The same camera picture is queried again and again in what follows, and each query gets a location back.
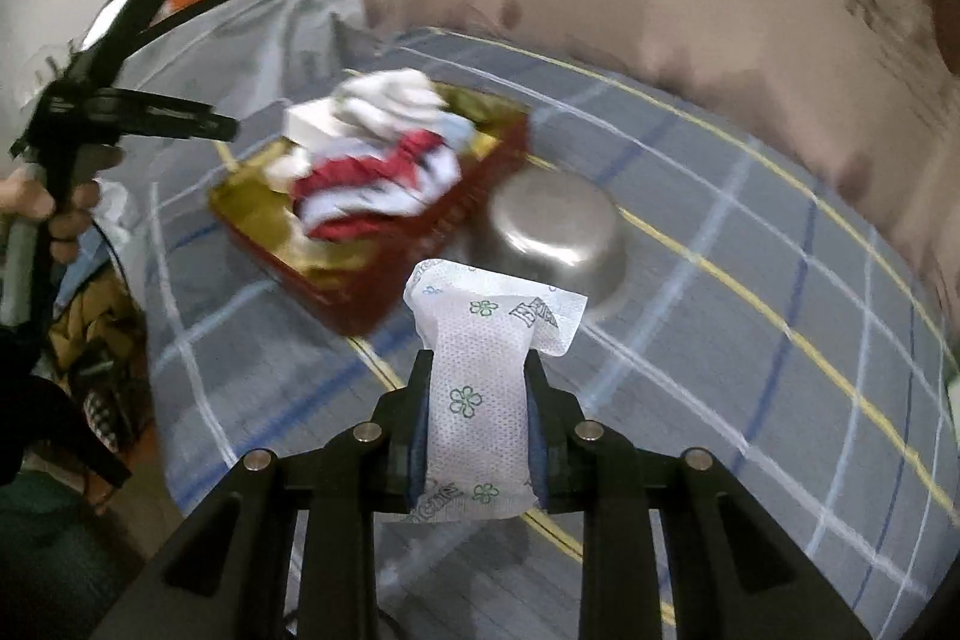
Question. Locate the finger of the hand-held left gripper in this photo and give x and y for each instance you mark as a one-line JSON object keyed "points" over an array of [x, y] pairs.
{"points": [[180, 119]]}

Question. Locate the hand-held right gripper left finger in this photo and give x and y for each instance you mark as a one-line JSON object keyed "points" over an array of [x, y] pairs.
{"points": [[416, 452]]}

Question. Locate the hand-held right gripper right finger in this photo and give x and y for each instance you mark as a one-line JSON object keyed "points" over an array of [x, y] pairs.
{"points": [[534, 445]]}

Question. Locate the white floral packet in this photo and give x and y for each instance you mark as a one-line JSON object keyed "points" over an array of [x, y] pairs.
{"points": [[472, 400]]}

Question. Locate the white foam block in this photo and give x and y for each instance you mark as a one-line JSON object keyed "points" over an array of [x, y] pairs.
{"points": [[311, 123]]}

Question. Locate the red and white cloth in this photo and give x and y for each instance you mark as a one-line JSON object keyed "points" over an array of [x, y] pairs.
{"points": [[352, 175]]}

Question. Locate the white towel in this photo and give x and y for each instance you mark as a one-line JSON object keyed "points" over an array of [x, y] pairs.
{"points": [[390, 96]]}

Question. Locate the red and gold tin box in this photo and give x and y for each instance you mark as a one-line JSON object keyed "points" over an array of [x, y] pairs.
{"points": [[420, 235]]}

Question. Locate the light blue towel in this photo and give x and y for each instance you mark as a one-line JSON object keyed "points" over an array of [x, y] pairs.
{"points": [[459, 129]]}

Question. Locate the person's left hand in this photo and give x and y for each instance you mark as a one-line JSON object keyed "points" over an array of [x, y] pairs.
{"points": [[26, 197]]}

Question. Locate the steel bowl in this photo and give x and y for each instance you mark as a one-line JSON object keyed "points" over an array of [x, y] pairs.
{"points": [[555, 235]]}

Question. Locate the brown cloth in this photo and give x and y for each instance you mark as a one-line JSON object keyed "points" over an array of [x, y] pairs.
{"points": [[97, 325]]}

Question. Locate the grey plaid blanket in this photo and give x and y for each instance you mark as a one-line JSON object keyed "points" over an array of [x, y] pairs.
{"points": [[750, 310]]}

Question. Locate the dark cloth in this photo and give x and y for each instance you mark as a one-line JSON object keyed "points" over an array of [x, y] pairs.
{"points": [[60, 557]]}

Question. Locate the beige leaf print curtain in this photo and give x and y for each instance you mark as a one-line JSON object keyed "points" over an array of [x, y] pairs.
{"points": [[675, 10]]}

